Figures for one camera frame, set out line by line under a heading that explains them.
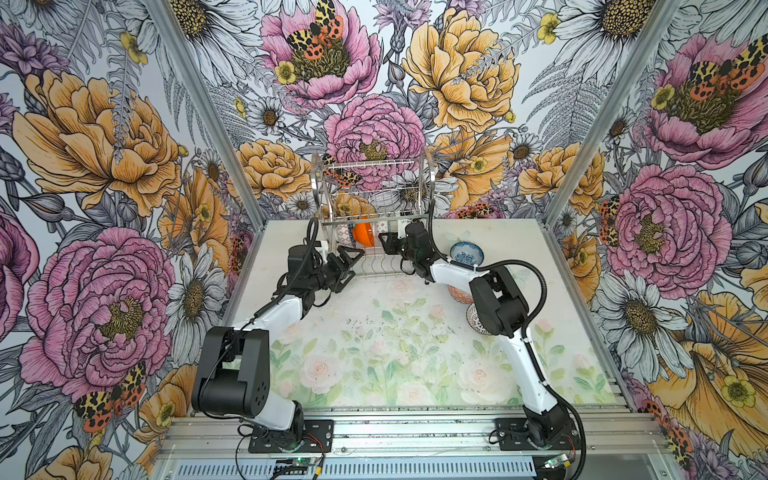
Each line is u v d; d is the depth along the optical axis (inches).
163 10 27.8
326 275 30.5
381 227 40.2
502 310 24.7
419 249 33.0
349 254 31.9
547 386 25.1
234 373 17.3
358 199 46.8
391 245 37.1
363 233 40.2
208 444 28.8
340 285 32.9
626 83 32.8
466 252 43.2
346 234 39.5
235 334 19.1
